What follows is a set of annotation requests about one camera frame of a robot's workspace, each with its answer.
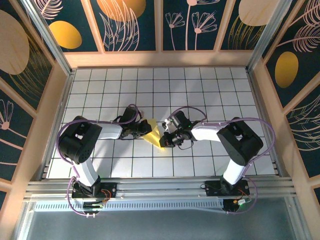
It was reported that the black controller box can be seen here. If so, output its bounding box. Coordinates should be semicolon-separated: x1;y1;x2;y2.
82;201;105;213
222;198;253;215

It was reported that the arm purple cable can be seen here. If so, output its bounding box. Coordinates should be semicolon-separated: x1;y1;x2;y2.
56;104;141;218
169;106;276;216

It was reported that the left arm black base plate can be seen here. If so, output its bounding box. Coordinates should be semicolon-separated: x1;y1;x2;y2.
71;182;118;200

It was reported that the aluminium side rail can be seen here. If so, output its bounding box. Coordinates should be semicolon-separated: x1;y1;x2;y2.
249;69;286;177
39;71;76;180

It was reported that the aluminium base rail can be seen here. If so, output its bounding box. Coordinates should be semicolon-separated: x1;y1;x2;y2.
23;176;298;202

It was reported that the orange wire bundle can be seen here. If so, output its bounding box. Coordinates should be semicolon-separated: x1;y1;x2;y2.
99;188;112;204
234;188;251;205

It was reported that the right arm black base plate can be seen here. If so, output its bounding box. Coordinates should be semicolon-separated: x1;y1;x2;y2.
204;180;250;197

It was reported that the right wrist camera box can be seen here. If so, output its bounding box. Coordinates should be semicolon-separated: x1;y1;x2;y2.
161;119;176;133

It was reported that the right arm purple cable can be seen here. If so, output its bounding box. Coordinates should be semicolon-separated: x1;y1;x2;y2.
169;106;276;216

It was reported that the aluminium frame post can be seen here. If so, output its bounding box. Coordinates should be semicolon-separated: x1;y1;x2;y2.
21;0;76;77
245;0;298;74

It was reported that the yellow paper sheet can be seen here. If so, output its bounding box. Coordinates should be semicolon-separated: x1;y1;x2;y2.
142;118;167;151

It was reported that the white slotted cable duct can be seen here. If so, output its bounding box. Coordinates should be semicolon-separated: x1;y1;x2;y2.
33;199;226;213

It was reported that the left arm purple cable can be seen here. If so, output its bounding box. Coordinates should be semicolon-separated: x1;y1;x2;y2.
56;104;141;218

